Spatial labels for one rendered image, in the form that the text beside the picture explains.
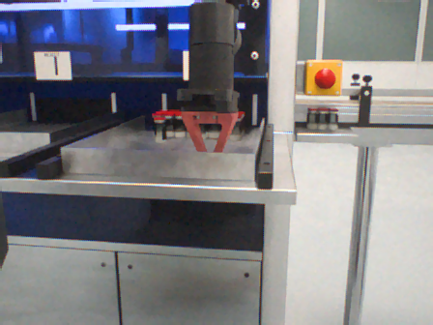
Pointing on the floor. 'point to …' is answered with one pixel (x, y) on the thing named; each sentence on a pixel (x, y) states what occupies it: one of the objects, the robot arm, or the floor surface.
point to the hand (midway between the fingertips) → (210, 162)
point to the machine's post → (279, 95)
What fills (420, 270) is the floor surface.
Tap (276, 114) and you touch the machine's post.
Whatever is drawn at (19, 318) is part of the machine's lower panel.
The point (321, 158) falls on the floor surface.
